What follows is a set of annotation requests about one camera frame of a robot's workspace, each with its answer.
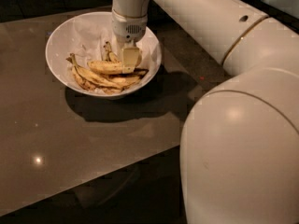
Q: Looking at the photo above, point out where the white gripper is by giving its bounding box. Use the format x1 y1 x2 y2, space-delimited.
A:
112 10 148 74

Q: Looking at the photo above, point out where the spotted yellow banana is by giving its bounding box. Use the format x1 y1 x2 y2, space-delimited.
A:
87 60 123 75

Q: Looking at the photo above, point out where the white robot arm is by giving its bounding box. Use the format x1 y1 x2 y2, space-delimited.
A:
112 0 299 224

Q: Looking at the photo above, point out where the back banana with stem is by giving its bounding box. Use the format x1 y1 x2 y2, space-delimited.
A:
104 41 119 63

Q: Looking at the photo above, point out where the lower right spotted banana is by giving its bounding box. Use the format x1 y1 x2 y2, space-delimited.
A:
106 68 149 89

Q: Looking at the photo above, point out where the white bowl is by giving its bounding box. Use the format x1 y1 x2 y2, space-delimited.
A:
45 12 162 99

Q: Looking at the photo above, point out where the left spotted banana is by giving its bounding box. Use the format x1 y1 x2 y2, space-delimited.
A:
66 53 122 91

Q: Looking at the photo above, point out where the white paper liner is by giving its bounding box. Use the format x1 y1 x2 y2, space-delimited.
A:
62 16 157 95

